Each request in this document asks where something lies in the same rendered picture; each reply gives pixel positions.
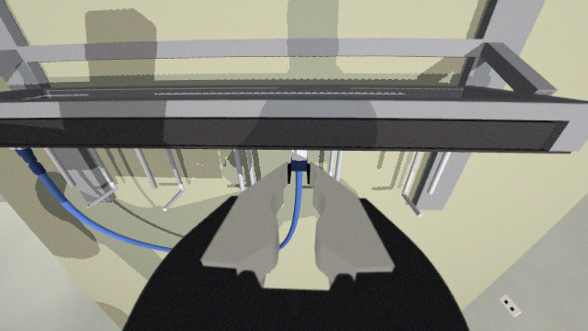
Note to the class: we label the blue network cable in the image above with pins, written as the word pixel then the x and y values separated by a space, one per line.
pixel 38 169

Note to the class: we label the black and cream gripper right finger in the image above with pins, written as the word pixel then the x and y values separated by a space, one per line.
pixel 352 236

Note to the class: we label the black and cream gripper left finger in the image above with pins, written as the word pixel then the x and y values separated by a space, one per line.
pixel 241 234

